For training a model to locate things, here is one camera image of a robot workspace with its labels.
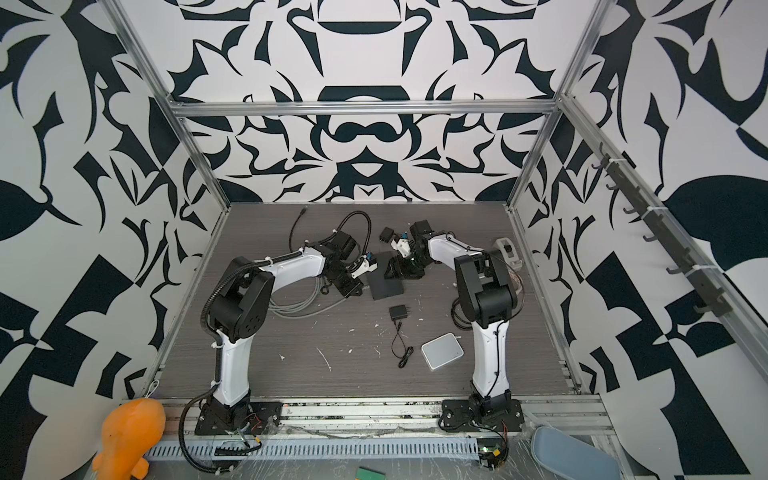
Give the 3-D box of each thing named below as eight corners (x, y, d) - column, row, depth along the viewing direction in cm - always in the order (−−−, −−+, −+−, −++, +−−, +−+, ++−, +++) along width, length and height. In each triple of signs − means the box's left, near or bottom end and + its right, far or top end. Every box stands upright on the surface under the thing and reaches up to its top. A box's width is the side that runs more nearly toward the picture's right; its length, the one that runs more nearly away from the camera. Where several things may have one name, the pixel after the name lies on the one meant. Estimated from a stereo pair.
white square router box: (431, 371, 83) (432, 369, 81) (418, 347, 87) (419, 344, 85) (466, 353, 86) (468, 351, 84) (453, 331, 90) (454, 328, 89)
